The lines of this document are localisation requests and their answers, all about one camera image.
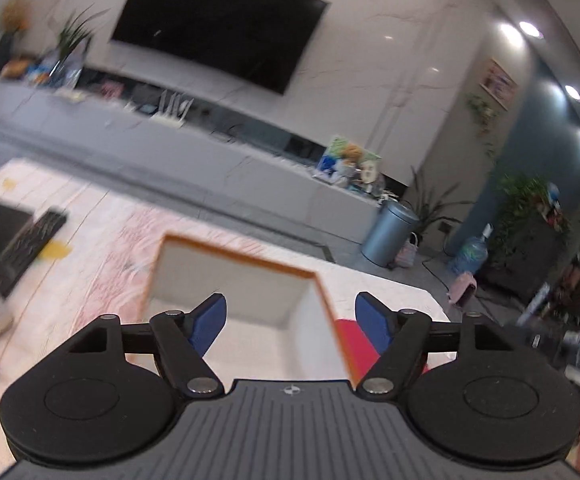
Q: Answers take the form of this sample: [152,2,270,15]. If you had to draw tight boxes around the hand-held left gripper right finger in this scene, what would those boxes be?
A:
[354,290,519,398]

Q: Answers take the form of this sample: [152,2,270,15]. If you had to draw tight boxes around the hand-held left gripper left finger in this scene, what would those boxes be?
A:
[65,292,228,398]

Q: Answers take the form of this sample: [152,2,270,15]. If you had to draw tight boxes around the black remote control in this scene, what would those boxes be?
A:
[0,208,69,298]

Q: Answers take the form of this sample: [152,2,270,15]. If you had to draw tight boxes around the framed wall picture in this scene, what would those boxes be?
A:
[479,57,520,111]

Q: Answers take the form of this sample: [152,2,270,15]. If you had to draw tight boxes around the green plant in glass vase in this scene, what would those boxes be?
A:
[56,5,112,87]

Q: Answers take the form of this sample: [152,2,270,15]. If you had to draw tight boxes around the blue water jug with pump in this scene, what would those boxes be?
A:
[451,223,494,277]

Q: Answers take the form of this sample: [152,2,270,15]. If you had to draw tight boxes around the snack bags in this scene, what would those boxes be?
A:
[0,57,36,81]

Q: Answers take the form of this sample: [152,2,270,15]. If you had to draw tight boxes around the blue grey trash can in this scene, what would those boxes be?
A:
[360,199,420,267]

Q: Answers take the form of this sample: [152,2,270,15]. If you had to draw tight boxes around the white upright pole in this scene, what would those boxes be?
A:
[516,282,552,329]

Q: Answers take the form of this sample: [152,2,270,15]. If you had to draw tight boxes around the hanging vine plant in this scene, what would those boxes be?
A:
[464,91,502,157]

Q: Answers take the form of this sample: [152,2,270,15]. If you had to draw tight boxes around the green printed picture board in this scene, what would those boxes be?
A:
[319,135,387,183]

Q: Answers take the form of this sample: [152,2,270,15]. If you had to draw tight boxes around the dried flower bouquet in vase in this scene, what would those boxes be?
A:
[0,0,34,75]

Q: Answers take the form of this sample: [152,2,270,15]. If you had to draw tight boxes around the black wall television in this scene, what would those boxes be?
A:
[111,0,331,96]

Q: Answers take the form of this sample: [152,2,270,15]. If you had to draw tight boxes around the large leafy plant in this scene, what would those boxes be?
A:
[490,172,572,261]

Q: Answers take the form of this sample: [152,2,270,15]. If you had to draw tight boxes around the pink stool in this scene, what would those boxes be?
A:
[447,272,479,307]

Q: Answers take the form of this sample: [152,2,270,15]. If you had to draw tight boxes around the white storage box orange rim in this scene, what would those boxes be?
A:
[142,232,363,393]

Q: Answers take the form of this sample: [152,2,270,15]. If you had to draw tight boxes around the pink checkered bag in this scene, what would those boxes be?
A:
[394,232,420,270]

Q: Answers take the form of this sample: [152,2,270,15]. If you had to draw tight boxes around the long leaf potted plant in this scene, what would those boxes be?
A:
[409,165,475,252]

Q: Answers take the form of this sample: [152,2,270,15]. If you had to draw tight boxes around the white printed table cloth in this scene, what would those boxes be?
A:
[0,157,466,480]

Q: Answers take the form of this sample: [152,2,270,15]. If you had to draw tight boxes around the red flat mat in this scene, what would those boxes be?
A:
[334,316,428,377]

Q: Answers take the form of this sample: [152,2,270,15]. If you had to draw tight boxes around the dark cabinet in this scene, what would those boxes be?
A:
[485,215,577,307]

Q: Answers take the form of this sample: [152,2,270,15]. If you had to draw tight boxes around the white router with antennas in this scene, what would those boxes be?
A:
[149,89,194,129]

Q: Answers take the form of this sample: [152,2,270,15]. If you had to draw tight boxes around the white marble television console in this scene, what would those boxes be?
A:
[0,62,411,250]

